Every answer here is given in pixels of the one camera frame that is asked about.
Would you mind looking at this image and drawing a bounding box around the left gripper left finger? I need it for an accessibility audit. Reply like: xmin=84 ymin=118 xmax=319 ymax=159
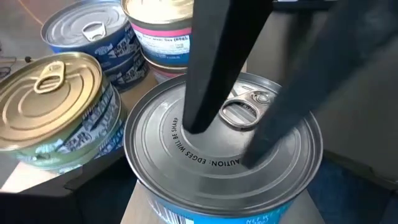
xmin=0 ymin=149 xmax=138 ymax=224

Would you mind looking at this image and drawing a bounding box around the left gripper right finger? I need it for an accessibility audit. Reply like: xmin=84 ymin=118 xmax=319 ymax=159
xmin=307 ymin=152 xmax=398 ymax=224

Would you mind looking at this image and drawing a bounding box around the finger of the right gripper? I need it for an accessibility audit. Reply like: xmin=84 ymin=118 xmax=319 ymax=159
xmin=241 ymin=0 xmax=398 ymax=169
xmin=182 ymin=0 xmax=275 ymax=135

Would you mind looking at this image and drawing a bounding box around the dark gold seafood can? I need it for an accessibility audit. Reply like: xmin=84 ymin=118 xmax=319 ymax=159
xmin=0 ymin=51 xmax=123 ymax=166

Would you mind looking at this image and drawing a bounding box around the silver lid can blue label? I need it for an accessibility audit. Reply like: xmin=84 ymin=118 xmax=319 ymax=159
xmin=40 ymin=0 xmax=142 ymax=74
xmin=101 ymin=51 xmax=152 ymax=93

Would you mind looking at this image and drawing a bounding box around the gold lid can white label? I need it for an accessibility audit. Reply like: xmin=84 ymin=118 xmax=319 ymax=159
xmin=121 ymin=0 xmax=195 ymax=68
xmin=141 ymin=54 xmax=189 ymax=85

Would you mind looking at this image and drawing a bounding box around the silver lid can light-blue label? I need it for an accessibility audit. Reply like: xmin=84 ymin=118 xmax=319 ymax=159
xmin=123 ymin=72 xmax=324 ymax=224

